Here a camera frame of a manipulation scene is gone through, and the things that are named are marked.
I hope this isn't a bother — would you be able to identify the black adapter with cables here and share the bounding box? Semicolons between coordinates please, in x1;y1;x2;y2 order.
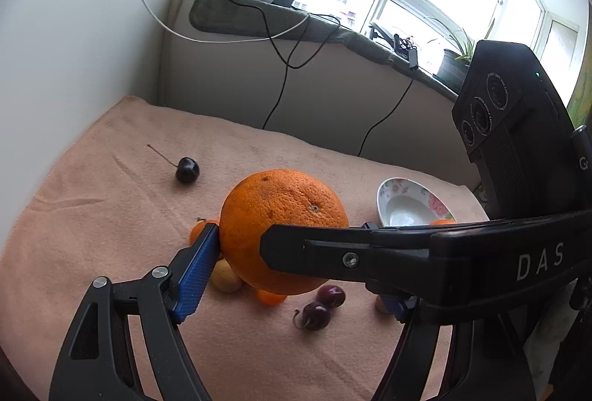
369;22;421;69

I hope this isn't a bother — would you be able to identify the green spider plant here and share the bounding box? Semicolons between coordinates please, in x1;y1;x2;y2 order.
424;16;497;65

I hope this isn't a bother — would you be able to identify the dark red cherry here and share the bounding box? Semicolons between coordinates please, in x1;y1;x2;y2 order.
316;284;347;309
293;301;331;332

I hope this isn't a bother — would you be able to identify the grey-green windowsill cloth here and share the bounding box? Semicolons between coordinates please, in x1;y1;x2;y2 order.
189;0;463;100

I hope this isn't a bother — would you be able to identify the dark plant pot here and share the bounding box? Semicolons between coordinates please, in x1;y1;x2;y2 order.
437;49;473;91

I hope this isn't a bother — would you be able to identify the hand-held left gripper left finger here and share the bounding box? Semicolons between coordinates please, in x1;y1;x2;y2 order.
48;224;220;401

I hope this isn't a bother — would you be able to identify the small tangerine with stem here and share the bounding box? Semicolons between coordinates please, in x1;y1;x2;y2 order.
189;218;220;247

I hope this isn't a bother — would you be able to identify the white floral bowl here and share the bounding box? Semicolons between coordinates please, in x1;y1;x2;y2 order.
376;178;458;227

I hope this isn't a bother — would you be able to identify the dark cherry with long stem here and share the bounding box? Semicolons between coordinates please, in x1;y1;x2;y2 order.
147;144;201;185

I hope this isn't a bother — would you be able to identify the pink blanket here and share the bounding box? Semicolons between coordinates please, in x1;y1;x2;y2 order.
0;94;491;401

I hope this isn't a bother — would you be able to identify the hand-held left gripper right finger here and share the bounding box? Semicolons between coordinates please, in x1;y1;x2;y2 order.
369;294;464;401

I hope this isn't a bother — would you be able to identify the person's right hand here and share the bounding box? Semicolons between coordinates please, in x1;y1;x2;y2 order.
525;278;578;401

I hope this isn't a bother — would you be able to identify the large speckled orange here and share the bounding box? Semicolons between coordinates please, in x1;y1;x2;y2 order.
219;168;350;295

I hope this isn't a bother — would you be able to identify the yellow loquat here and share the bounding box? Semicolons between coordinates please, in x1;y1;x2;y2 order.
210;257;245;293

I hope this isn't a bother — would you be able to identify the black cable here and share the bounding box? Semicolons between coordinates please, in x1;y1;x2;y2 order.
357;59;417;157
209;0;343;131

